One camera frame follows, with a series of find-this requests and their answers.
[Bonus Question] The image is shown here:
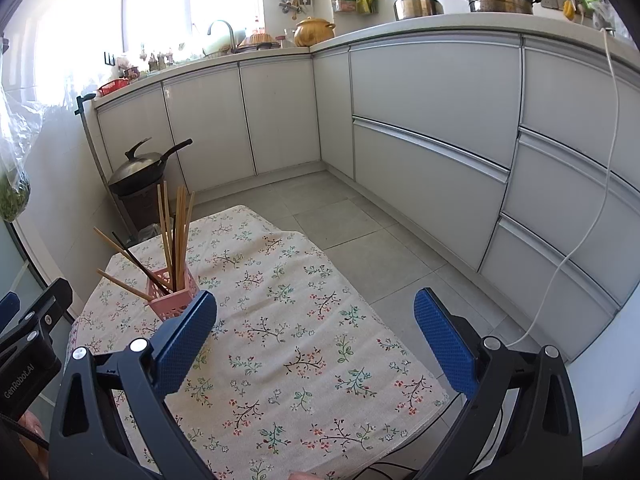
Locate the floral tablecloth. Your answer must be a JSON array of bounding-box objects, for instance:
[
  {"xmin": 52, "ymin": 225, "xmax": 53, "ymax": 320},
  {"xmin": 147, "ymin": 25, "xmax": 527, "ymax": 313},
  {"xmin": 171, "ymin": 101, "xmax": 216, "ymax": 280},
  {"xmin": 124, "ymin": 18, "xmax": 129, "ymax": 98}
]
[{"xmin": 67, "ymin": 204, "xmax": 452, "ymax": 480}]

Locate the black wok with lid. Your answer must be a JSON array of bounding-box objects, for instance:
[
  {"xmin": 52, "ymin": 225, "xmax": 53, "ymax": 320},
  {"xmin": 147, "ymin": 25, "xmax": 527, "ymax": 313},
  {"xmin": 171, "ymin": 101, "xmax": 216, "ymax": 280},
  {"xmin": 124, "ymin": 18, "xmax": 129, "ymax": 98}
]
[{"xmin": 108, "ymin": 138, "xmax": 193, "ymax": 196}]

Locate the kitchen faucet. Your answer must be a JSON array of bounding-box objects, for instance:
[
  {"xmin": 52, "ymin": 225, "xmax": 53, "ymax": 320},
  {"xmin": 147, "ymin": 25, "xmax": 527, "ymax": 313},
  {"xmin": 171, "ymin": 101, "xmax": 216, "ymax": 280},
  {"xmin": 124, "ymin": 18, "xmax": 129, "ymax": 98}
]
[{"xmin": 203, "ymin": 20, "xmax": 235, "ymax": 55}]

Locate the brown stool under wok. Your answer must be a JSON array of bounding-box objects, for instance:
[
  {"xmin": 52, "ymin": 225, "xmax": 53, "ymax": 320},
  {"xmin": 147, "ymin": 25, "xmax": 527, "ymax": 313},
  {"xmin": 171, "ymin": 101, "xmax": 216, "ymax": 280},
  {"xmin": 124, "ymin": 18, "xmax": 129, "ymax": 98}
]
[{"xmin": 117, "ymin": 180, "xmax": 164, "ymax": 231}]

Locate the yellow clay pot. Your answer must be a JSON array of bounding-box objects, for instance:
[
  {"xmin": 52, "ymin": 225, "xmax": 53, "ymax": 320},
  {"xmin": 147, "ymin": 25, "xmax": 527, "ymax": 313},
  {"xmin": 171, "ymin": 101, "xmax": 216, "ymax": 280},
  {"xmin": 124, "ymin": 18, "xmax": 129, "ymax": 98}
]
[{"xmin": 294, "ymin": 18, "xmax": 335, "ymax": 47}]

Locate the black cable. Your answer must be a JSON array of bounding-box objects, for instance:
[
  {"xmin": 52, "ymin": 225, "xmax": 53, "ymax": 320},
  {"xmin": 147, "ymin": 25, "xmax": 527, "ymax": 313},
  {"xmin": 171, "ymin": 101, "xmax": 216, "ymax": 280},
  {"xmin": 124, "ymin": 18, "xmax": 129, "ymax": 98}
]
[{"xmin": 349, "ymin": 391, "xmax": 507, "ymax": 478}]

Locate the person's left hand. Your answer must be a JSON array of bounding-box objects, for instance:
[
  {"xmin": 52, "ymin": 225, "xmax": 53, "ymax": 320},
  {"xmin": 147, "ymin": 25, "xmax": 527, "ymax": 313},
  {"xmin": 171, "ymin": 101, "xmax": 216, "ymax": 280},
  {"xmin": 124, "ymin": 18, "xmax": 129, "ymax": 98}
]
[{"xmin": 18, "ymin": 411, "xmax": 49, "ymax": 479}]

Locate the wall rack with packets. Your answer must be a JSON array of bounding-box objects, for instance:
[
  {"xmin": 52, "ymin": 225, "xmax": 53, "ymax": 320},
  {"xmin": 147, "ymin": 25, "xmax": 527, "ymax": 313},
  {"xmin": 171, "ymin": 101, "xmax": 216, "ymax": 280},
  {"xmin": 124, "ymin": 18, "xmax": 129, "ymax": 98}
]
[{"xmin": 334, "ymin": 0, "xmax": 378, "ymax": 15}]

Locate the red basket on counter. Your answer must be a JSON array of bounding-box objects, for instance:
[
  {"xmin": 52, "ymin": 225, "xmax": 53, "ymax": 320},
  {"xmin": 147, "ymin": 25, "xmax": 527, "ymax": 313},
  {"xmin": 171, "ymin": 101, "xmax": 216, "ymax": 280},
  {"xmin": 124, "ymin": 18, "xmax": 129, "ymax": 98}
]
[{"xmin": 96, "ymin": 78, "xmax": 129, "ymax": 96}]

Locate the dark black chopstick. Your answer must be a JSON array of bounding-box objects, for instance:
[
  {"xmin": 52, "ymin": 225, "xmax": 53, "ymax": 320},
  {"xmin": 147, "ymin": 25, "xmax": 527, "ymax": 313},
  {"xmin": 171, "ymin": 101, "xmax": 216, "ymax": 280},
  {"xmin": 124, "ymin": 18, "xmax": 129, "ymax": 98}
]
[{"xmin": 113, "ymin": 232, "xmax": 171, "ymax": 295}]

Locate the pink perforated utensil basket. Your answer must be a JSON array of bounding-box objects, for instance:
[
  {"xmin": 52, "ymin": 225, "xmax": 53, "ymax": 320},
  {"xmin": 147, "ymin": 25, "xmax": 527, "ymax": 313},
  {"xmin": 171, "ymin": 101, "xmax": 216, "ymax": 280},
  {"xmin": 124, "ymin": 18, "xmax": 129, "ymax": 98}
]
[{"xmin": 146, "ymin": 268, "xmax": 200, "ymax": 321}]

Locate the plastic bag of greens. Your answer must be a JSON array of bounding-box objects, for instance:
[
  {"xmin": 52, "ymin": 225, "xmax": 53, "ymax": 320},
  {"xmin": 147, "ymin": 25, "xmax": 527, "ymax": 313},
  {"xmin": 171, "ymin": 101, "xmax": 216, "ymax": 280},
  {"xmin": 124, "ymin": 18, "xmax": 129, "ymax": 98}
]
[{"xmin": 0, "ymin": 89, "xmax": 42, "ymax": 222}]

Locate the white power cable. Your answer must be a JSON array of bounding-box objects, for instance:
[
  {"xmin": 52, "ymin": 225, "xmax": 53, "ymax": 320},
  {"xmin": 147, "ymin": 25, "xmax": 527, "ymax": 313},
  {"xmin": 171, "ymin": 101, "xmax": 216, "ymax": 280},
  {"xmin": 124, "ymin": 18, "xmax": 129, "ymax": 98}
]
[{"xmin": 506, "ymin": 27, "xmax": 624, "ymax": 348}]

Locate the stainless steel kettle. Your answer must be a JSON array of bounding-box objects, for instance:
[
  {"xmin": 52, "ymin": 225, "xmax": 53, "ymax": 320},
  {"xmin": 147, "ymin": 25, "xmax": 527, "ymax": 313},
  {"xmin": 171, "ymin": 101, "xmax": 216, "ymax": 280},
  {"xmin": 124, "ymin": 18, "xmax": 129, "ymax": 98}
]
[{"xmin": 394, "ymin": 0, "xmax": 444, "ymax": 21}]

